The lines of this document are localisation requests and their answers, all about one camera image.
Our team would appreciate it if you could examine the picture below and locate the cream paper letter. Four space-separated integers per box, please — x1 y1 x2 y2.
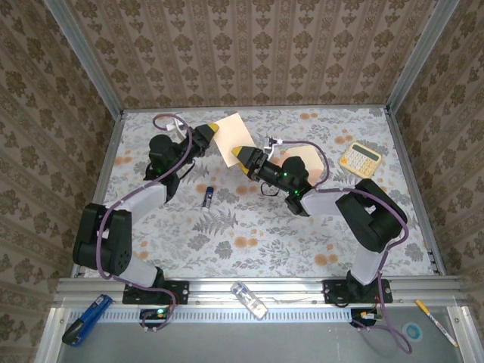
213 111 257 168

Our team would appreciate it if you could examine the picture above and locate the blue glue stick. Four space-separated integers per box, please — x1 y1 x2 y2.
201 185 216 210

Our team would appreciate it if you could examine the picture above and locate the yellow calculator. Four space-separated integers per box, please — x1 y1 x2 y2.
338 141 383 181

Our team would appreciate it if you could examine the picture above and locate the floral white tablecloth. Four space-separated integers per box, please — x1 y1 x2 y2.
82 107 436 280

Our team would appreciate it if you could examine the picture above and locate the wide aluminium extrusion beam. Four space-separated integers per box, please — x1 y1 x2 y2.
52 278 464 306

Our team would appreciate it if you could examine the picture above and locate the grey metal shelf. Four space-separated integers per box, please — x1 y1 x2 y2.
36 305 476 363

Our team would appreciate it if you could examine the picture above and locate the blue black hand tool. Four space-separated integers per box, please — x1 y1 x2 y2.
61 293 113 348

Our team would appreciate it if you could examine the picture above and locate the white yellow marker pen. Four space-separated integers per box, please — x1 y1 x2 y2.
414 299 459 348

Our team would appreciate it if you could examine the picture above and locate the aluminium table side rail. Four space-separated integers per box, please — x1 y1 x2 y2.
70 110 126 280
384 108 448 276

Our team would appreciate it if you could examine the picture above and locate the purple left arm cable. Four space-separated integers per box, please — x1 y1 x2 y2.
95 113 200 334

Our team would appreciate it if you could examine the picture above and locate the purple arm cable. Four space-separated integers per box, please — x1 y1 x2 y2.
95 113 200 334
279 139 413 356

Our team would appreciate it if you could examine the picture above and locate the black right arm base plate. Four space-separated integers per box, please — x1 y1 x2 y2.
322 279 394 306

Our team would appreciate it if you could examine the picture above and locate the aluminium frame post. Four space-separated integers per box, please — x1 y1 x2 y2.
386 0 461 114
42 0 125 118

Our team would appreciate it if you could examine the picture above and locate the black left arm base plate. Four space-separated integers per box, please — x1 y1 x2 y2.
123 280 190 306

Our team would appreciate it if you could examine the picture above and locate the white slotted cable duct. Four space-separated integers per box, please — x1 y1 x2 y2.
70 306 356 323

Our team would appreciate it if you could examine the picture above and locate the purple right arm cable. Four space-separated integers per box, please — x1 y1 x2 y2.
279 139 413 356

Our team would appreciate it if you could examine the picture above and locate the blue tape ring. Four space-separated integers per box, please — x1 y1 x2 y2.
402 321 423 341

